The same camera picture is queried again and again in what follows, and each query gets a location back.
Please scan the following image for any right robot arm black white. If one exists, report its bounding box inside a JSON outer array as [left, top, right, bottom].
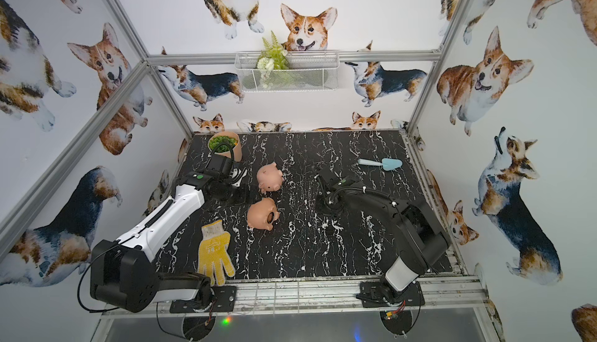
[[313, 169, 451, 292]]

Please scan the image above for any aluminium front rail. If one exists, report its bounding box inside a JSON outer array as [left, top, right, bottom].
[[104, 276, 488, 319]]

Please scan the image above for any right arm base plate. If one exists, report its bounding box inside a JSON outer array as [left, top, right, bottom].
[[356, 281, 425, 308]]

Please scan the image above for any teal silicone spatula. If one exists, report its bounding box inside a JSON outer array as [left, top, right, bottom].
[[357, 158, 403, 172]]

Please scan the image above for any white wire wall basket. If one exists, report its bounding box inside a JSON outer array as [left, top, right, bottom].
[[235, 51, 340, 92]]

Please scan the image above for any green fern plant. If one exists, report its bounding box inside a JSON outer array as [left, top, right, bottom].
[[256, 32, 290, 88]]

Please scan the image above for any yellow work glove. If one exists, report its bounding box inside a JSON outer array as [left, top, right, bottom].
[[197, 220, 236, 287]]

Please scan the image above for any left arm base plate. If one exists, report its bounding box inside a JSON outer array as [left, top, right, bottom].
[[169, 286, 238, 314]]

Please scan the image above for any pink piggy bank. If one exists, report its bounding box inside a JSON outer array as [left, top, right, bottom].
[[257, 162, 284, 194], [247, 197, 280, 231]]

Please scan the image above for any pink pot green plant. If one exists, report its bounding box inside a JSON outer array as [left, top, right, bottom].
[[208, 131, 243, 162]]

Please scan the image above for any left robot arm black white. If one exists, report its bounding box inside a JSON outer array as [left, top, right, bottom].
[[86, 155, 249, 312]]

